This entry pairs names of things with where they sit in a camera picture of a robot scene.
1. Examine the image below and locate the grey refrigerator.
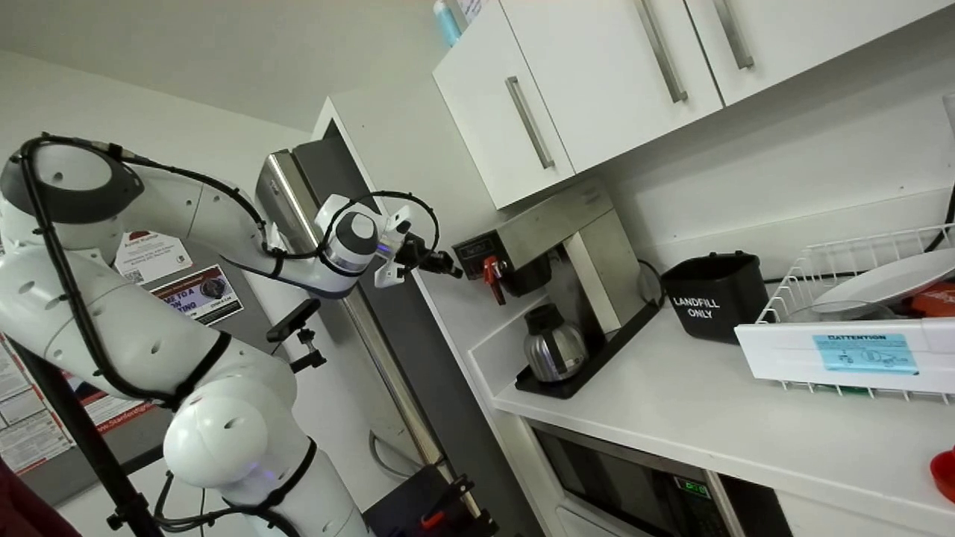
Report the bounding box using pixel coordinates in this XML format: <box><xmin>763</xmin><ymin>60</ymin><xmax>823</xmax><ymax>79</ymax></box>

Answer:
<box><xmin>257</xmin><ymin>137</ymin><xmax>542</xmax><ymax>537</ymax></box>

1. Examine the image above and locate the black coffee machine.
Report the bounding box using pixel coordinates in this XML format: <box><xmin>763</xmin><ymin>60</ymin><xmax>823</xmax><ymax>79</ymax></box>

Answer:
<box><xmin>453</xmin><ymin>188</ymin><xmax>663</xmax><ymax>401</ymax></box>

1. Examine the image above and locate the blue bottle on cabinet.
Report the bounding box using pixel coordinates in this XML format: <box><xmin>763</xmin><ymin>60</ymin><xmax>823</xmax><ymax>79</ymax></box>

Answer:
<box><xmin>429</xmin><ymin>0</ymin><xmax>462</xmax><ymax>48</ymax></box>

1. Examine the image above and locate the under-counter black appliance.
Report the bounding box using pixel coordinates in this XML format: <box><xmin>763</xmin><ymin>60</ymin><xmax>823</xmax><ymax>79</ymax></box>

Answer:
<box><xmin>532</xmin><ymin>424</ymin><xmax>793</xmax><ymax>537</ymax></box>

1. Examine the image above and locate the white middle cabinet door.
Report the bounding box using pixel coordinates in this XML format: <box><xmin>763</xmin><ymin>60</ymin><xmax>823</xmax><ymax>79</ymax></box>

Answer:
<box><xmin>504</xmin><ymin>0</ymin><xmax>721</xmax><ymax>172</ymax></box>

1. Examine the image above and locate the glass coffee carafe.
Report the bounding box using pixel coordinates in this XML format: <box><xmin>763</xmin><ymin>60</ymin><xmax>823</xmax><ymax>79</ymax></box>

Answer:
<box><xmin>526</xmin><ymin>306</ymin><xmax>587</xmax><ymax>383</ymax></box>

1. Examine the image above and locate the white wire dish rack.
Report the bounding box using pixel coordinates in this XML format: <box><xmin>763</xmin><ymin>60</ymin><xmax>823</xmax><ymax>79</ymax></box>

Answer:
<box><xmin>733</xmin><ymin>224</ymin><xmax>955</xmax><ymax>404</ymax></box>

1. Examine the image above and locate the white plate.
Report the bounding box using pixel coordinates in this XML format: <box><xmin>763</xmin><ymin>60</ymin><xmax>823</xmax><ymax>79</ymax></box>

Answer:
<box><xmin>811</xmin><ymin>248</ymin><xmax>955</xmax><ymax>318</ymax></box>

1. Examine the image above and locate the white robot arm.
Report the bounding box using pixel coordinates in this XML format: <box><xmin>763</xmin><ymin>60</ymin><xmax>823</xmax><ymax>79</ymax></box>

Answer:
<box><xmin>0</xmin><ymin>136</ymin><xmax>453</xmax><ymax>537</ymax></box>

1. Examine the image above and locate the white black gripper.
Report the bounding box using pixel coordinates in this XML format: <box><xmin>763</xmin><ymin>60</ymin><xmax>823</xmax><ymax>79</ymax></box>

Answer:
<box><xmin>372</xmin><ymin>207</ymin><xmax>462</xmax><ymax>291</ymax></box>

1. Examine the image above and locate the white right cabinet door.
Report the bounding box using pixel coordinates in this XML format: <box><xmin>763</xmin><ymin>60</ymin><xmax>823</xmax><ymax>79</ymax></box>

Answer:
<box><xmin>686</xmin><ymin>0</ymin><xmax>955</xmax><ymax>104</ymax></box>

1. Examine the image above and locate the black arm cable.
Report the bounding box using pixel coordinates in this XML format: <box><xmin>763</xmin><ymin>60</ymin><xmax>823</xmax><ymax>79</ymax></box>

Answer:
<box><xmin>8</xmin><ymin>131</ymin><xmax>441</xmax><ymax>412</ymax></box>

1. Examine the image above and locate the white cabinet door with handle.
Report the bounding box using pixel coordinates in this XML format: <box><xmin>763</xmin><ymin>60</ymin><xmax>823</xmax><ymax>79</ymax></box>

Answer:
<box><xmin>433</xmin><ymin>0</ymin><xmax>574</xmax><ymax>210</ymax></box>

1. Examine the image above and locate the black tripod stand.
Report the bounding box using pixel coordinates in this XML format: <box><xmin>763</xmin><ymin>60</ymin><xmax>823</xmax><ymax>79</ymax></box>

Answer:
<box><xmin>16</xmin><ymin>348</ymin><xmax>168</xmax><ymax>537</ymax></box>

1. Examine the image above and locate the blue label sticker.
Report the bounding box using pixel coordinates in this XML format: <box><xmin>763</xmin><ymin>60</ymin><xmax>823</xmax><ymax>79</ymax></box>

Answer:
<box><xmin>814</xmin><ymin>334</ymin><xmax>920</xmax><ymax>377</ymax></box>

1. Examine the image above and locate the red object at edge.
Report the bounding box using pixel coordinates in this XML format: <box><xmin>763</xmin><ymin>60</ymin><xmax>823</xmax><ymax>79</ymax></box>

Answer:
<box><xmin>927</xmin><ymin>452</ymin><xmax>955</xmax><ymax>504</ymax></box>

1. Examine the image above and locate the black landfill bin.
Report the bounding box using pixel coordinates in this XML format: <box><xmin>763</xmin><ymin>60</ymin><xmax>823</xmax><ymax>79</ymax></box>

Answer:
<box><xmin>663</xmin><ymin>252</ymin><xmax>768</xmax><ymax>343</ymax></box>

